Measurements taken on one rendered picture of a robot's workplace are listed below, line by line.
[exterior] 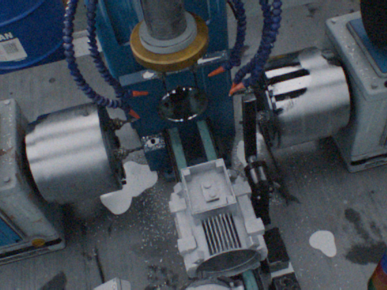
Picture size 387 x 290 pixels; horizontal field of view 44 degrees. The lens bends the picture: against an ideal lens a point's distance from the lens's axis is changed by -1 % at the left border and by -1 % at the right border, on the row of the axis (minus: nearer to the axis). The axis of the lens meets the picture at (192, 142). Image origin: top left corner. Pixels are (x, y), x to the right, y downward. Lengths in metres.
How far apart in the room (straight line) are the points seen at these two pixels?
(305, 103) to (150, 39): 0.42
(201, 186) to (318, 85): 0.39
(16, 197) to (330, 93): 0.81
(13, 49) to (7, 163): 1.54
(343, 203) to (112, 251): 0.68
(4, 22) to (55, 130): 1.44
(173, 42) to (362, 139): 0.61
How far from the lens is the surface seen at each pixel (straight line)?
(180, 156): 1.40
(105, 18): 1.29
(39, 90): 1.88
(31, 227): 1.37
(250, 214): 1.12
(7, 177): 1.21
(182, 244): 1.10
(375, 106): 1.28
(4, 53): 2.75
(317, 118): 1.25
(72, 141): 1.21
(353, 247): 1.40
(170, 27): 1.05
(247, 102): 1.07
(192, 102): 1.38
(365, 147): 1.43
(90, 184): 1.24
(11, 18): 2.61
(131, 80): 1.30
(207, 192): 1.09
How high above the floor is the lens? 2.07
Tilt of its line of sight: 54 degrees down
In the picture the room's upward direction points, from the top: 12 degrees counter-clockwise
